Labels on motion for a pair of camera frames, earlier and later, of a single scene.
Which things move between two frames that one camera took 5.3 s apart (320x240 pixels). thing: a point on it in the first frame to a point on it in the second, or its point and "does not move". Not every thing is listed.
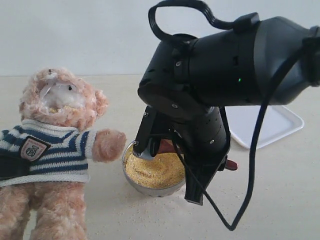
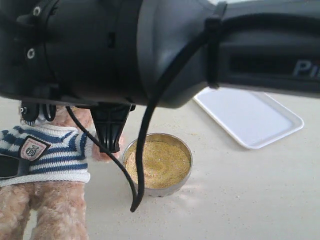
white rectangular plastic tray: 278,121 does not move
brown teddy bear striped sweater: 56,136 does not move
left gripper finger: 13,166 does not move
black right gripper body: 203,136 to 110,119
